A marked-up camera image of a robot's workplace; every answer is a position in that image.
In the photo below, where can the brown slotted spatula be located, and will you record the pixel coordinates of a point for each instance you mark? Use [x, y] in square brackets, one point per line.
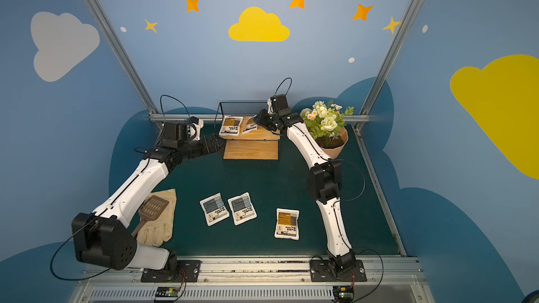
[150, 211]

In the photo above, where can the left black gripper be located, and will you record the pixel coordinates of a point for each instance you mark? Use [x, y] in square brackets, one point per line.
[214, 144]

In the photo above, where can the left green circuit board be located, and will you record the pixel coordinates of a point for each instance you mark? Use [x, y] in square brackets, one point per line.
[167, 294]

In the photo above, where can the green circuit board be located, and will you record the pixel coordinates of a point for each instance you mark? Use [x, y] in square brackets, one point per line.
[167, 294]
[343, 294]

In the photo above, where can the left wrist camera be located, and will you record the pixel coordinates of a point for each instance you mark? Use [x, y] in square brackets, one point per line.
[195, 127]

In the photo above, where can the orange coffee bag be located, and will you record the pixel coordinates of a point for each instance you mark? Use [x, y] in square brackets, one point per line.
[287, 224]
[249, 126]
[231, 126]

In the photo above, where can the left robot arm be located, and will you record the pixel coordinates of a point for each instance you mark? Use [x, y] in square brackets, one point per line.
[102, 237]

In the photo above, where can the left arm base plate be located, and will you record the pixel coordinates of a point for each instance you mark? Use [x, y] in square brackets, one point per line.
[186, 270]

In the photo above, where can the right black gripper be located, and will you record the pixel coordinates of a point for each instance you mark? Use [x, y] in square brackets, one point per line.
[262, 119]

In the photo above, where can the flower pot with white flowers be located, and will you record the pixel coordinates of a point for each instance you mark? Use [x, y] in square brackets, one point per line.
[326, 124]

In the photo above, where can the grey coffee bag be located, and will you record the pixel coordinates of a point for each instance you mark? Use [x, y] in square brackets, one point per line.
[214, 209]
[242, 208]

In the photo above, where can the right green circuit board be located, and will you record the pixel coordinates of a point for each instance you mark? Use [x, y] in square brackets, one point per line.
[343, 294]

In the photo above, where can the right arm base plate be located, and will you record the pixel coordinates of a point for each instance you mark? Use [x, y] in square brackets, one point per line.
[322, 271]

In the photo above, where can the two-tier wooden wire shelf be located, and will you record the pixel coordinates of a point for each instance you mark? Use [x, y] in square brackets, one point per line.
[259, 145]

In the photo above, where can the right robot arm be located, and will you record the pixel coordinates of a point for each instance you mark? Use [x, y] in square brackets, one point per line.
[324, 182]

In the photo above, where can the beige work glove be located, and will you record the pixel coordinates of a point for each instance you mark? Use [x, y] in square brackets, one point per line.
[157, 232]

